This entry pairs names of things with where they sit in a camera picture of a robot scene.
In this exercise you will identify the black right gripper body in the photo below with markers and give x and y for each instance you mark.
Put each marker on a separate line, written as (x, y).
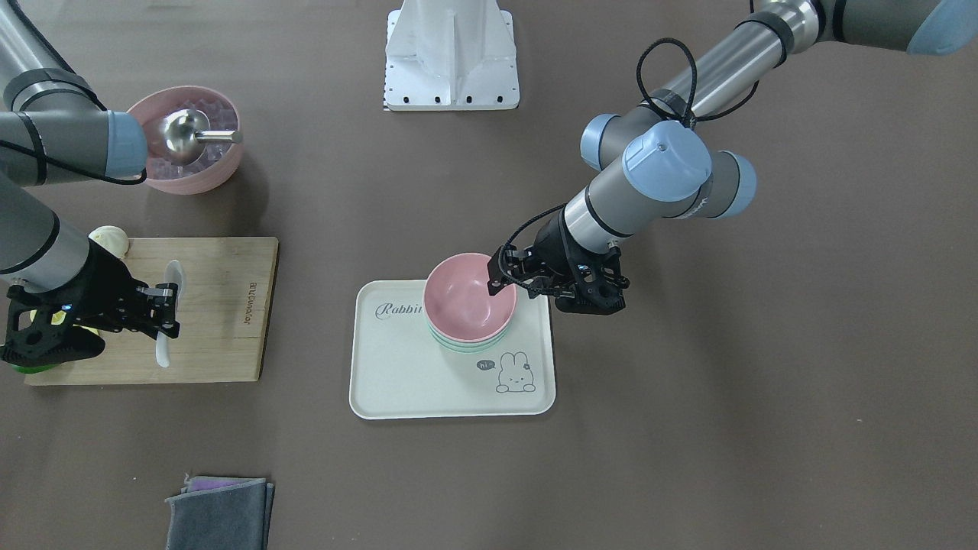
(109, 288)

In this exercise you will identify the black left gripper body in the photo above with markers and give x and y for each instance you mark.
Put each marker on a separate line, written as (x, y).
(549, 246)

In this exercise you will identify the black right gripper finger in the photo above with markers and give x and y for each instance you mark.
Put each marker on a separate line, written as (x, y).
(155, 326)
(161, 296)

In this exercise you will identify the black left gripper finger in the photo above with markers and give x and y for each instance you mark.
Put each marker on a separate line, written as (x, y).
(501, 268)

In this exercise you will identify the white ceramic spoon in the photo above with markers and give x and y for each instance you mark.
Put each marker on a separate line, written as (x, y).
(174, 273)

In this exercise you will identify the small pink bowl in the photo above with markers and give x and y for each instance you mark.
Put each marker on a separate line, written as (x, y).
(458, 304)

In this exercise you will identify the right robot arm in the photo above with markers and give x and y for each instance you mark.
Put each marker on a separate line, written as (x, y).
(54, 130)

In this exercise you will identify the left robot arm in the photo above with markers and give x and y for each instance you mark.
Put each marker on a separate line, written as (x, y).
(651, 164)

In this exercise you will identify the large pink ice bowl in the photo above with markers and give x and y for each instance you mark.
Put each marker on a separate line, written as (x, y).
(218, 161)

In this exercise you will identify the green lime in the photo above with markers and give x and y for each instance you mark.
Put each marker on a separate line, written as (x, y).
(33, 369)

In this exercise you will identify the wooden cutting board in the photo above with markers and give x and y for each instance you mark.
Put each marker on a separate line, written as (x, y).
(223, 310)

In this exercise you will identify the white garlic bulb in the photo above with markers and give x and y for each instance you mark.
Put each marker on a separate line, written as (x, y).
(113, 239)

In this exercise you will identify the green stacked bowls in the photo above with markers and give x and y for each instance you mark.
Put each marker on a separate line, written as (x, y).
(466, 346)

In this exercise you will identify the cream rabbit tray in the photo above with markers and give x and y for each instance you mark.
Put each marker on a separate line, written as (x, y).
(400, 371)

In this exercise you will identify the metal scoop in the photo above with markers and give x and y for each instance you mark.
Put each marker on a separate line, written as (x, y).
(181, 137)

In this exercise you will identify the grey folded cloth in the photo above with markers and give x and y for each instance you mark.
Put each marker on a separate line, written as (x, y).
(221, 513)

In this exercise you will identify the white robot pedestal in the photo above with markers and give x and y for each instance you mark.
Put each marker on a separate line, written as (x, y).
(450, 56)

